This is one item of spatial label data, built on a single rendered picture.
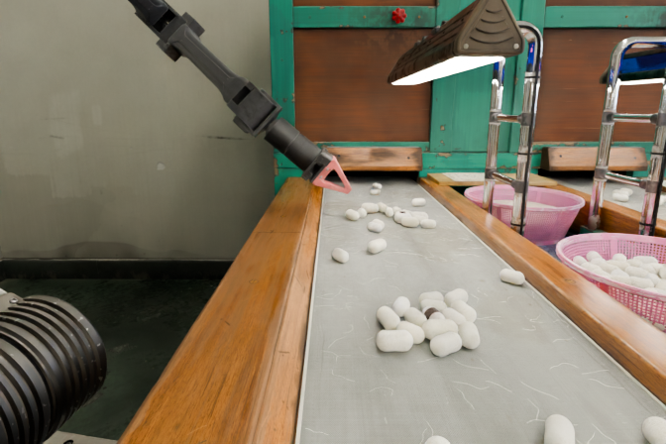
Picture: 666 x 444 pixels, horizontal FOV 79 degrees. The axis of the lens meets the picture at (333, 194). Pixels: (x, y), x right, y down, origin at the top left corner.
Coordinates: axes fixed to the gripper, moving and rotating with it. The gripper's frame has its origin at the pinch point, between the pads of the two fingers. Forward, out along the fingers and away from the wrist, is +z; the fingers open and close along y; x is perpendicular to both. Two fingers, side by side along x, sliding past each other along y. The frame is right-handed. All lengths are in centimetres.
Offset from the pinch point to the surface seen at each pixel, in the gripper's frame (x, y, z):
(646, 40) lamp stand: -61, 4, 27
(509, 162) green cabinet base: -33, 45, 41
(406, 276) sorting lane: 0.3, -27.2, 10.8
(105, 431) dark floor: 110, 24, -4
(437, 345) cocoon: -0.6, -47.2, 9.3
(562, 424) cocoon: -5, -58, 14
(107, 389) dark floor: 116, 43, -11
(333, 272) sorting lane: 7.2, -25.8, 2.6
